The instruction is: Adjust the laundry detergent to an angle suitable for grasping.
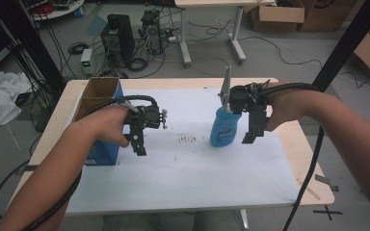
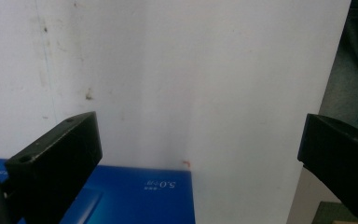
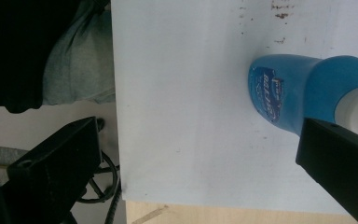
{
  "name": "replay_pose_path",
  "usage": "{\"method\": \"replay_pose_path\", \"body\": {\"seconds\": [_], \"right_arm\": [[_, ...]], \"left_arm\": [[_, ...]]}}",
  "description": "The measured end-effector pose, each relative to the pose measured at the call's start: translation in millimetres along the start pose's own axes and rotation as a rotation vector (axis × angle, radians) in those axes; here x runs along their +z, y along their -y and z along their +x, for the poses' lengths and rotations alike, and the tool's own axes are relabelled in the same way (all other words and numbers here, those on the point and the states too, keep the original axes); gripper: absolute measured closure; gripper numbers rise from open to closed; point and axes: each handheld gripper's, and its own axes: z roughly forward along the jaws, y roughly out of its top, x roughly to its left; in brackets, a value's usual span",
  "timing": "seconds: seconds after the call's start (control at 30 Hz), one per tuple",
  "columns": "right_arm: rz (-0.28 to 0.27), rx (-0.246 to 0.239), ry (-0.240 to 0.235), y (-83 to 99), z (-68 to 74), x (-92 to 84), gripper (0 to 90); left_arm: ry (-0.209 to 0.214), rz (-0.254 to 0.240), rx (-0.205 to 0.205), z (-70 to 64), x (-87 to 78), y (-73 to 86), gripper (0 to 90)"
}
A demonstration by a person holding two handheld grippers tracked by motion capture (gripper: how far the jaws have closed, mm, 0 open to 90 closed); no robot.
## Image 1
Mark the white paper mat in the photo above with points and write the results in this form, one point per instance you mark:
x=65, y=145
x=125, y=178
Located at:
x=179, y=179

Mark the round white table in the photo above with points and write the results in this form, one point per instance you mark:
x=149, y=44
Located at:
x=61, y=12

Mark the person's left hand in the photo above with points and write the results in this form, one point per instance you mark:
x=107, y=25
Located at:
x=109, y=125

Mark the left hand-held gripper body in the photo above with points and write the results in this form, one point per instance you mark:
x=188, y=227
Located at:
x=146, y=117

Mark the white power supply box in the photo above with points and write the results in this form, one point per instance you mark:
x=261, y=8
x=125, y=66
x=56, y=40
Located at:
x=86, y=61

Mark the black computer tower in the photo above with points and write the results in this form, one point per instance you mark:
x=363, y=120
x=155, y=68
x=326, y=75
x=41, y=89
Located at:
x=122, y=35

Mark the blue plastic bottle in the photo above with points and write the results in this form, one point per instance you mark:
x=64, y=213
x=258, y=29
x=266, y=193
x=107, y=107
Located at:
x=222, y=133

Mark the closed cardboard box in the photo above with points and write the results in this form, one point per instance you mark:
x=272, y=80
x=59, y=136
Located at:
x=327, y=16

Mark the black metal column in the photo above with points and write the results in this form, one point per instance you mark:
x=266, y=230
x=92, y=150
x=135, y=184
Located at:
x=350, y=38

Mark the open cardboard box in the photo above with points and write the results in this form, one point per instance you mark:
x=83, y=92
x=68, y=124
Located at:
x=279, y=14

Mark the black metal stand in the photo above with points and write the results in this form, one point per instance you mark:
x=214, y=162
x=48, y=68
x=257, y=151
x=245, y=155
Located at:
x=41, y=54

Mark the white cloth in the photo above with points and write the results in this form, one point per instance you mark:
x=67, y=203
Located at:
x=0, y=96

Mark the grey computer tower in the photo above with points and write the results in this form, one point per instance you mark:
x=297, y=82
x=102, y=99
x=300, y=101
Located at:
x=152, y=32

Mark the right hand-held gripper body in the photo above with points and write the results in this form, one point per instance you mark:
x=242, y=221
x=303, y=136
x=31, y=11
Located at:
x=244, y=96

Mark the wooden table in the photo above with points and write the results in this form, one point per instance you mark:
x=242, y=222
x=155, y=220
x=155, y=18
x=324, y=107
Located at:
x=297, y=150

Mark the blue cardboard box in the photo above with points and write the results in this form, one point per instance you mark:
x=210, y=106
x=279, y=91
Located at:
x=104, y=155

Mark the person's right hand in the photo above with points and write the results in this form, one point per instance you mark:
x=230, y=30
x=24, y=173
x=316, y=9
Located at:
x=285, y=104

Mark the white-legged desk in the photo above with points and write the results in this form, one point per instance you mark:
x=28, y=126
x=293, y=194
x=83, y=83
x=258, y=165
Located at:
x=205, y=2

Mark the white power strip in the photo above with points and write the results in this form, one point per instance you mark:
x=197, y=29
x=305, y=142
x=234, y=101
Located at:
x=172, y=39

